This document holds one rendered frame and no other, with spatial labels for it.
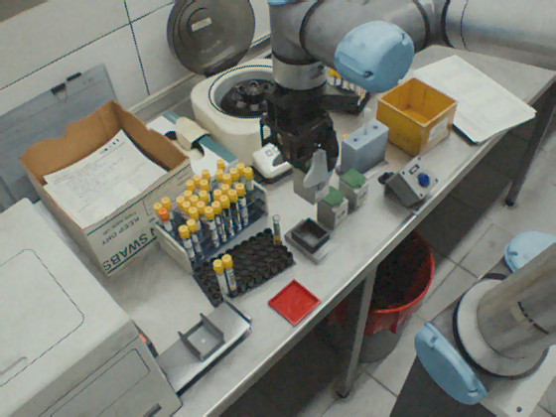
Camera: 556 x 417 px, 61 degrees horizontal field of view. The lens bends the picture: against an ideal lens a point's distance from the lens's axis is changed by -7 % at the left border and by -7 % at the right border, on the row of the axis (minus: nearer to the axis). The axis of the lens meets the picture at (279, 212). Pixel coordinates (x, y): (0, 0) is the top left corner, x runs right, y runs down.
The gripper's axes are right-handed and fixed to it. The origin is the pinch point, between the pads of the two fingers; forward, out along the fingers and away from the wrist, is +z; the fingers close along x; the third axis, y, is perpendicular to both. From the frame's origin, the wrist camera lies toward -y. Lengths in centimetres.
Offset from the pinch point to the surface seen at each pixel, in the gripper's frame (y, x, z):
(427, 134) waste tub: -35.3, 2.3, 12.6
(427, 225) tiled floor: -89, -13, 107
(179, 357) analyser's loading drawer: 33.5, 2.2, 15.1
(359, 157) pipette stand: -19.0, -3.8, 12.1
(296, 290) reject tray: 9.7, 5.4, 18.9
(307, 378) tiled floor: -5, -5, 107
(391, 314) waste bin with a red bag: -22, 11, 64
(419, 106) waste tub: -46.6, -6.6, 16.1
